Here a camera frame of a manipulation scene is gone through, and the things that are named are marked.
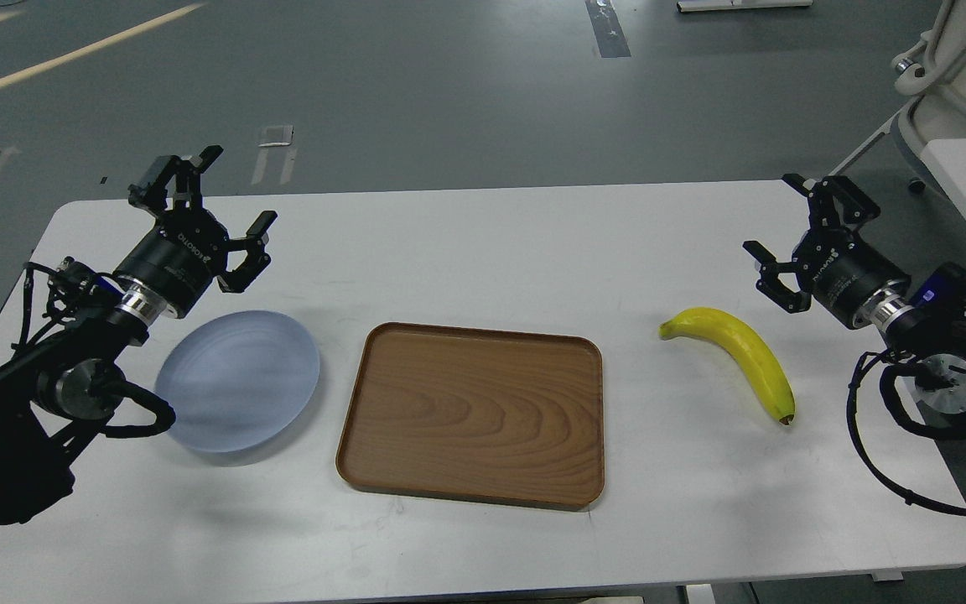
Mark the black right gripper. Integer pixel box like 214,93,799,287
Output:
741,174,911,330

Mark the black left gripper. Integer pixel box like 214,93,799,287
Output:
112,145,278,318

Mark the light blue plate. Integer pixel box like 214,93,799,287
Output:
156,310,321,454

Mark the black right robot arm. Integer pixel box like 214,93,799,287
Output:
743,173,966,517

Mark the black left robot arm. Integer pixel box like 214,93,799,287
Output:
0,145,277,525

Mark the yellow banana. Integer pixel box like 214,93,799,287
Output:
657,307,797,427

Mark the white office chair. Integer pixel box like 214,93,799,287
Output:
831,1,966,195

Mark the brown wooden tray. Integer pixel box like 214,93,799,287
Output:
335,322,605,511

